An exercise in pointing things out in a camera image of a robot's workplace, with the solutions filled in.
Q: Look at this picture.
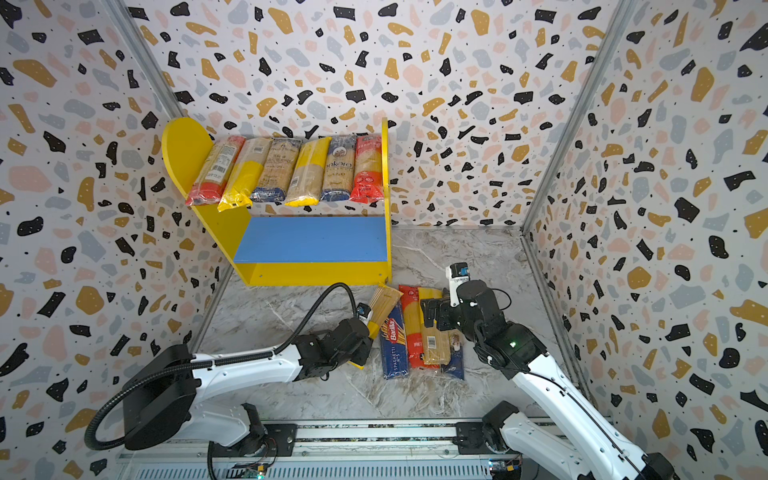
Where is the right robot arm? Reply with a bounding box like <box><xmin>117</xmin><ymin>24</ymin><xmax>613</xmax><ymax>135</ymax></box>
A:
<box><xmin>421</xmin><ymin>280</ymin><xmax>674</xmax><ymax>479</ymax></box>

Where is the metal base rail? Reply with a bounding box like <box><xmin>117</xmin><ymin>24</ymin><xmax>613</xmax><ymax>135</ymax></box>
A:
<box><xmin>116</xmin><ymin>418</ymin><xmax>577</xmax><ymax>480</ymax></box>

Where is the yellow spaghetti bag with text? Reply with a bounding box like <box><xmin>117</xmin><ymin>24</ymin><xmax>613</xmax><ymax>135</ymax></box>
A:
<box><xmin>350</xmin><ymin>284</ymin><xmax>402</xmax><ymax>369</ymax></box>

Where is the blue Barilla spaghetti bag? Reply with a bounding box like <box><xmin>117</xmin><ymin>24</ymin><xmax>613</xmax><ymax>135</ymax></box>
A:
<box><xmin>379</xmin><ymin>303</ymin><xmax>409</xmax><ymax>380</ymax></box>

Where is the navy spaghetti bag far right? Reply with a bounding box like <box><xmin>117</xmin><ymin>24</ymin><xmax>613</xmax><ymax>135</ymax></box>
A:
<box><xmin>441</xmin><ymin>330</ymin><xmax>465</xmax><ymax>380</ymax></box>

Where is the blue white spaghetti bag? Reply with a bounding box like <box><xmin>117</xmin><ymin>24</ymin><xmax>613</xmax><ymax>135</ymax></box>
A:
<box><xmin>321</xmin><ymin>135</ymin><xmax>357</xmax><ymax>202</ymax></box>

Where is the red bag underneath pile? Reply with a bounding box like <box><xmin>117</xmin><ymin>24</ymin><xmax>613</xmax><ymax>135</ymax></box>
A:
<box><xmin>399</xmin><ymin>285</ymin><xmax>439</xmax><ymax>370</ymax></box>

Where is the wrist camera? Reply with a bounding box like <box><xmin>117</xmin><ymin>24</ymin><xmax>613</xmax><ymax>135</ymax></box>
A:
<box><xmin>356</xmin><ymin>302</ymin><xmax>373</xmax><ymax>324</ymax></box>
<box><xmin>446</xmin><ymin>262</ymin><xmax>470</xmax><ymax>307</ymax></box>

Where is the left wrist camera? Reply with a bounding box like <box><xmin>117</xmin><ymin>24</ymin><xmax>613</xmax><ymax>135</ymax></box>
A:
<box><xmin>356</xmin><ymin>302</ymin><xmax>373</xmax><ymax>324</ymax></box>

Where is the long yellow spaghetti bag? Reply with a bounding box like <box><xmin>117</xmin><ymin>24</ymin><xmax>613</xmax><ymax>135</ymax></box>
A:
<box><xmin>217</xmin><ymin>137</ymin><xmax>272</xmax><ymax>212</ymax></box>

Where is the yellow top spaghetti bag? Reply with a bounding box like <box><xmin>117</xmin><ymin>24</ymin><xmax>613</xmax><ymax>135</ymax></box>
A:
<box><xmin>285</xmin><ymin>137</ymin><xmax>331</xmax><ymax>207</ymax></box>

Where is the black corrugated cable conduit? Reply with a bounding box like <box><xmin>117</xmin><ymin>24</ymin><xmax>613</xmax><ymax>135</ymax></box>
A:
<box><xmin>83</xmin><ymin>282</ymin><xmax>359</xmax><ymax>452</ymax></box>

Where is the yellow shelf unit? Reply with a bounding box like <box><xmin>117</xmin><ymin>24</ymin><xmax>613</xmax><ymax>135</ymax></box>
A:
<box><xmin>162</xmin><ymin>117</ymin><xmax>393</xmax><ymax>287</ymax></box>

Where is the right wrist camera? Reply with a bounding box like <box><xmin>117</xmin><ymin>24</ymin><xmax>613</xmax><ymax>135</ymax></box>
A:
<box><xmin>446</xmin><ymin>262</ymin><xmax>470</xmax><ymax>307</ymax></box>

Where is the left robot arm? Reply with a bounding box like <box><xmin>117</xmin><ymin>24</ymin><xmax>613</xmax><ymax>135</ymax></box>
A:
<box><xmin>123</xmin><ymin>319</ymin><xmax>373</xmax><ymax>451</ymax></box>

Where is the red label spaghetti bag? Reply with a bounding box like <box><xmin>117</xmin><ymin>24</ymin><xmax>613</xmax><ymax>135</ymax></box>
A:
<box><xmin>186</xmin><ymin>135</ymin><xmax>246</xmax><ymax>206</ymax></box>

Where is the dark blue spaghetti bag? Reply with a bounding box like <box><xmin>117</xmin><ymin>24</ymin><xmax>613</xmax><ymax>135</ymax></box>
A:
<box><xmin>250</xmin><ymin>138</ymin><xmax>302</xmax><ymax>203</ymax></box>

